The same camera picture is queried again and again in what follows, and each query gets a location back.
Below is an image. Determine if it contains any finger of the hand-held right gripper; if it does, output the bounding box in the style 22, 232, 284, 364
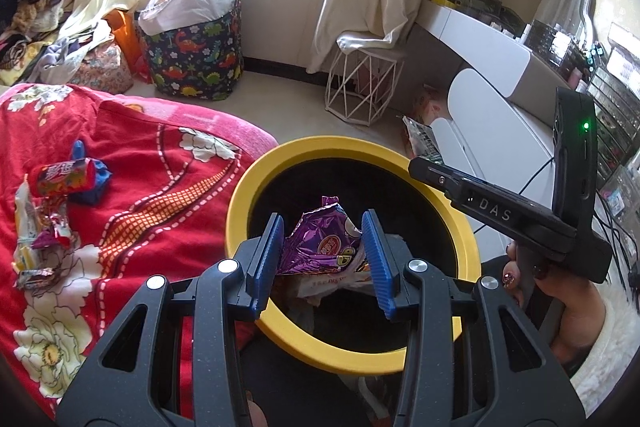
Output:
408, 156, 471, 204

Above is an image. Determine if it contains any black cable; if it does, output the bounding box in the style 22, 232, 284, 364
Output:
519, 156, 557, 204

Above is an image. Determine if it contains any person's right forearm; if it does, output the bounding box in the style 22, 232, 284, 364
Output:
569, 299, 640, 424

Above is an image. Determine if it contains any red floral blanket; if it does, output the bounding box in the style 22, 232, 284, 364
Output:
0, 83, 281, 423

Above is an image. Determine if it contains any silver green snack packet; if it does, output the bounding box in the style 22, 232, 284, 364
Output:
402, 116, 444, 166

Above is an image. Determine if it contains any lilac garment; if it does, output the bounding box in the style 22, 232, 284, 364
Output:
32, 19, 117, 86

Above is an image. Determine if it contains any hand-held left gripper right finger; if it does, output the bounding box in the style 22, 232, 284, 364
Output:
361, 208, 586, 427

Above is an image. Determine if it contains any striped candy wrapper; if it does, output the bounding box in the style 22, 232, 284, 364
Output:
17, 267, 59, 292

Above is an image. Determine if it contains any dinosaur print laundry basket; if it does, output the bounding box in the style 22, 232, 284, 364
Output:
137, 0, 245, 102

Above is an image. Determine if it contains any person's left hand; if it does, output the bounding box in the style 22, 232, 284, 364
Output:
247, 399, 269, 427

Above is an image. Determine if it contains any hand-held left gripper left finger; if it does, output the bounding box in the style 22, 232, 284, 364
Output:
55, 212, 287, 427

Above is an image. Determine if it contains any purple snack bag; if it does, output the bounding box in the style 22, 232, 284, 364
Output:
277, 196, 373, 279

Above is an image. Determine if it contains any person's right hand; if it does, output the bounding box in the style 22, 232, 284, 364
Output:
502, 243, 608, 379

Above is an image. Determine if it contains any white printed wrapper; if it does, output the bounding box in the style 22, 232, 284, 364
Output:
12, 179, 68, 274

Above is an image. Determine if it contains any pink floral bag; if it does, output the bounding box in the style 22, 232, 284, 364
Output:
65, 42, 135, 96

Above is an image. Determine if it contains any white cloth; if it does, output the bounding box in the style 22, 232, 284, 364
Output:
139, 0, 242, 36

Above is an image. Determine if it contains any orange bag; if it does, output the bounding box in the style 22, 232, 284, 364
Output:
102, 8, 152, 84

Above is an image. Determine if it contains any white window bench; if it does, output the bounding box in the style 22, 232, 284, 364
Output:
135, 0, 334, 78

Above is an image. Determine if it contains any white wire side table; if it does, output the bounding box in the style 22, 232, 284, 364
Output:
325, 32, 405, 128

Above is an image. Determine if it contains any person's black trouser leg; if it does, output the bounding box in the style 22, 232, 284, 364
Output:
240, 336, 401, 427

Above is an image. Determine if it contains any brown patterned blanket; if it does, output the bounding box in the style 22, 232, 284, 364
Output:
0, 32, 47, 74

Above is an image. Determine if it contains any yellow rimmed black trash bin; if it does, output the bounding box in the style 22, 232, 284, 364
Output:
225, 137, 483, 375

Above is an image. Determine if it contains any white chair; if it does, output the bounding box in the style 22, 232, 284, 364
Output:
429, 67, 557, 233

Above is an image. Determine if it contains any small purple candy wrapper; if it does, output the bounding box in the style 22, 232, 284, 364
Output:
32, 226, 74, 251

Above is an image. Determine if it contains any clear drawer organizer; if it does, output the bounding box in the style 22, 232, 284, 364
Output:
585, 23, 640, 230

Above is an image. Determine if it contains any red snack tube packet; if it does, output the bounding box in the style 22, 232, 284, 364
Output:
32, 157, 98, 198

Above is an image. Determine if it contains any printed cardboard box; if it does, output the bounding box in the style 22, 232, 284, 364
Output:
412, 84, 452, 128

